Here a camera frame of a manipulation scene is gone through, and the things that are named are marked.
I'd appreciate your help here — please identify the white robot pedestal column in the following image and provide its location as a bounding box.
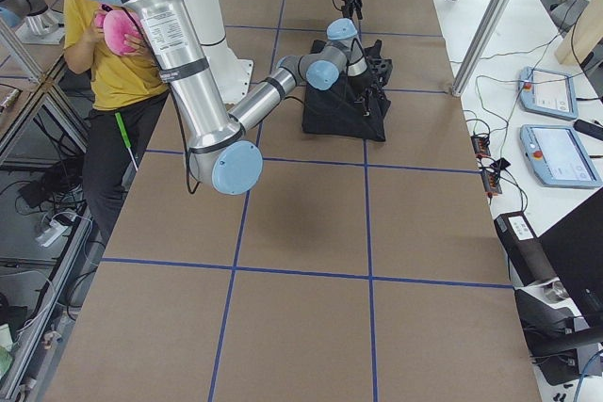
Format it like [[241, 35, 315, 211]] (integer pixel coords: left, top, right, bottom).
[[185, 0, 228, 64]]

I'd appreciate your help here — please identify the far blue teach pendant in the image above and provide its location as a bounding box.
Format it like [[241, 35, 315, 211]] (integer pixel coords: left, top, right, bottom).
[[518, 67, 579, 121]]

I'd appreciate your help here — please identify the black monitor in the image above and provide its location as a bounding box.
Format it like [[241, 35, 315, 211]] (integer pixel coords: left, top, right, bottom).
[[540, 190, 603, 326]]

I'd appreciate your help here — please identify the pink plush toy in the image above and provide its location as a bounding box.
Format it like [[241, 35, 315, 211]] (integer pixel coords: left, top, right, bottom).
[[94, 9, 142, 56]]

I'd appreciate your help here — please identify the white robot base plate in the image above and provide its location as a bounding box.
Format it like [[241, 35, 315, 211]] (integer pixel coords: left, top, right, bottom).
[[214, 57, 253, 105]]

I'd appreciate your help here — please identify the black printed t-shirt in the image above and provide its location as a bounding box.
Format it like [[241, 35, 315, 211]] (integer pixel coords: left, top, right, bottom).
[[301, 40, 391, 142]]

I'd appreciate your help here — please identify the near blue teach pendant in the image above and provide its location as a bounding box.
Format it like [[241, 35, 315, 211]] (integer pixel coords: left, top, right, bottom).
[[519, 124, 602, 189]]

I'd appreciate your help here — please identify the blue teach pendant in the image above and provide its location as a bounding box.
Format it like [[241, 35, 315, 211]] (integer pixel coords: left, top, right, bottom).
[[518, 67, 579, 121], [519, 124, 602, 189]]

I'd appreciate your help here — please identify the person in yellow shirt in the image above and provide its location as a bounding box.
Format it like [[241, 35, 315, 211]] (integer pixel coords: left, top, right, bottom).
[[63, 0, 169, 241]]

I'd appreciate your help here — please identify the aluminium frame post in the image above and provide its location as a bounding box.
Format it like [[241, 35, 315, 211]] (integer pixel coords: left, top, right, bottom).
[[450, 0, 510, 97]]

